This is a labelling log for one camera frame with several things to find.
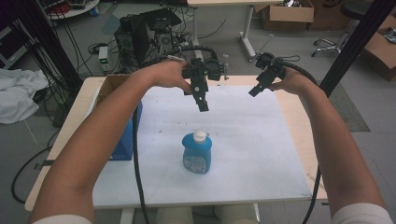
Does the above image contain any black floor cable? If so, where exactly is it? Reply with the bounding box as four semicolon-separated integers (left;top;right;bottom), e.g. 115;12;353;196
10;127;63;205

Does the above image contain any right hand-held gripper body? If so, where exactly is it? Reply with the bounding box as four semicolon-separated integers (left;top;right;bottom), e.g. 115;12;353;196
255;51;286;90

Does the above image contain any person's right hand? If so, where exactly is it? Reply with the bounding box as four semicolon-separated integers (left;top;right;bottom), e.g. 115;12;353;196
269;66;316;96

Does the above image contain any brown cardboard box with flap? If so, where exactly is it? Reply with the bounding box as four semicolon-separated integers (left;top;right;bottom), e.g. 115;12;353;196
359;14;396;83

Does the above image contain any person's left hand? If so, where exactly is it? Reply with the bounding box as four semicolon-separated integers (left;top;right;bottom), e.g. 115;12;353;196
141;59;193;95

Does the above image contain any grey shelf unit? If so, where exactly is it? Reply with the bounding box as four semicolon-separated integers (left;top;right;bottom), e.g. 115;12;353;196
0;25;30;70

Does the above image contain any open brown cardboard box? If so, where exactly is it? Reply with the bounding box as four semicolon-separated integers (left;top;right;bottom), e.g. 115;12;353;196
261;0;316;32

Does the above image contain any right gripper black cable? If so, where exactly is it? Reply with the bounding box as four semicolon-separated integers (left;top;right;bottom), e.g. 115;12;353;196
274;55;322;224

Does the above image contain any white table mat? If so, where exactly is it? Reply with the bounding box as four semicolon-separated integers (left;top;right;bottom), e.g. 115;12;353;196
92;84;313;209

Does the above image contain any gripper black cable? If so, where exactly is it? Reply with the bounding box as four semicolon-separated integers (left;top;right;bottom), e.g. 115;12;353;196
132;46;219;224
274;55;322;224

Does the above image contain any white-legged desk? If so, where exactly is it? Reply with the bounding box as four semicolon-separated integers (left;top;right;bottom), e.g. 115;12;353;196
186;0;285;62

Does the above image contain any black computer tower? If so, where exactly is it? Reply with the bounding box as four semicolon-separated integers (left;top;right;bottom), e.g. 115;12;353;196
113;7;183;68

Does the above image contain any blue bottle with white cap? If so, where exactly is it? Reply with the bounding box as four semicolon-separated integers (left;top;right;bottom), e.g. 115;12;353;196
181;130;214;175

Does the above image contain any small metal post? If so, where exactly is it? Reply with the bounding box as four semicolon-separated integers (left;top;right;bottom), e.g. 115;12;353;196
221;53;231;81

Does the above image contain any white cloth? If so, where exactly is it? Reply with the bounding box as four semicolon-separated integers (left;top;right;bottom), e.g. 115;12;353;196
0;68;50;125

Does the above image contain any grey floor mat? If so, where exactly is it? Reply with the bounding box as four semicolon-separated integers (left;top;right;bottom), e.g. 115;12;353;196
317;80;372;133

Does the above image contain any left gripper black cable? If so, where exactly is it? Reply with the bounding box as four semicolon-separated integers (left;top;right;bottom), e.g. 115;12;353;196
132;46;219;224

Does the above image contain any blue cardboard box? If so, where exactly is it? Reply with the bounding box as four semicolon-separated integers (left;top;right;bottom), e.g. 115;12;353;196
92;74;144;161

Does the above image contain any round white table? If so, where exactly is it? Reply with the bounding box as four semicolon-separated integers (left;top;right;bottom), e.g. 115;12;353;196
39;0;101;21

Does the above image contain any office chair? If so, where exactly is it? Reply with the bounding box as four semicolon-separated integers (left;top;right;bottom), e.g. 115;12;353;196
311;0;375;59

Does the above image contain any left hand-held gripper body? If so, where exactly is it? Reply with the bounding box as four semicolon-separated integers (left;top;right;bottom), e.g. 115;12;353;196
181;57;226;96

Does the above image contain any black metal stand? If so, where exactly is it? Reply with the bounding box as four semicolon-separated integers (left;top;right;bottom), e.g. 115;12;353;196
12;0;84;94
318;0;396;98

